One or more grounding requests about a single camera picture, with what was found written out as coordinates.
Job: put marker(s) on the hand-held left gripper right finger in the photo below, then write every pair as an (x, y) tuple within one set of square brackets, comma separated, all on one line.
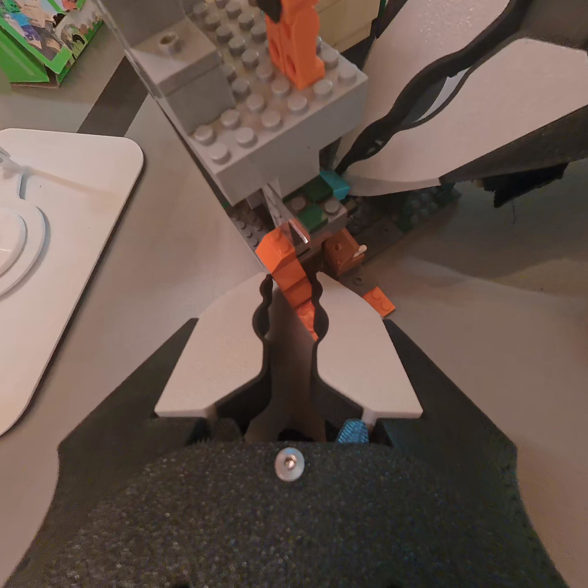
[(367, 358)]

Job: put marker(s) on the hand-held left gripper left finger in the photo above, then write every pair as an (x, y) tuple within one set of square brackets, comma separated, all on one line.
[(216, 358)]

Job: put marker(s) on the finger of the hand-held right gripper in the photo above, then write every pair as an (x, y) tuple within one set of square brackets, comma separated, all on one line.
[(514, 119), (427, 36)]

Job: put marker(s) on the toy brick cave model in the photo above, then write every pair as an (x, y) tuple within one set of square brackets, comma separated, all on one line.
[(257, 105)]

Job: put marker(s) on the grey desk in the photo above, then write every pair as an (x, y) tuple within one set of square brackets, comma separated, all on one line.
[(459, 321)]

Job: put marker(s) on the orange toy minifigure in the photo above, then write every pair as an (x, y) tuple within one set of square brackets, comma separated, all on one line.
[(296, 50)]

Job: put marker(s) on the green toy box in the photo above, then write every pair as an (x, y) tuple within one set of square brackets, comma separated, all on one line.
[(27, 50)]

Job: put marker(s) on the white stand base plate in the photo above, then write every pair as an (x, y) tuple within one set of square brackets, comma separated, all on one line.
[(69, 229)]

